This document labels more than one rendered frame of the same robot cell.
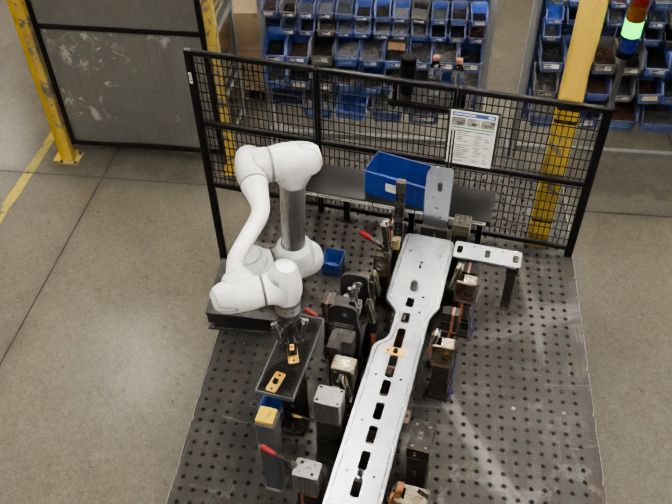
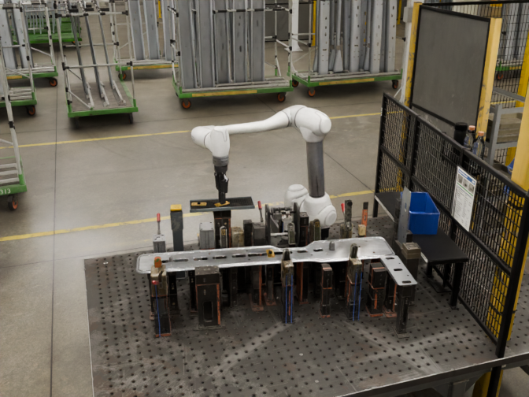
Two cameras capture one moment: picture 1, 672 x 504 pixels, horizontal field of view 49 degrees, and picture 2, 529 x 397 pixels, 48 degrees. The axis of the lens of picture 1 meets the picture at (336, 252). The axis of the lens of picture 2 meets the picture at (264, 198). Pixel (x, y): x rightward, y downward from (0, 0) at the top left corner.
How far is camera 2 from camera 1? 2.87 m
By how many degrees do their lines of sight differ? 56
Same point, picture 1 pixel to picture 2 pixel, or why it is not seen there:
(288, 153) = (306, 111)
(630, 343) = not seen: outside the picture
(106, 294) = not seen: hidden behind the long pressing
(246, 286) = (203, 130)
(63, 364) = not seen: hidden behind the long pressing
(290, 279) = (213, 133)
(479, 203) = (445, 253)
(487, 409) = (290, 342)
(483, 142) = (467, 204)
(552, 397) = (327, 372)
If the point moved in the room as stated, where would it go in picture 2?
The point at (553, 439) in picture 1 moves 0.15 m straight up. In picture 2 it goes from (286, 380) to (286, 353)
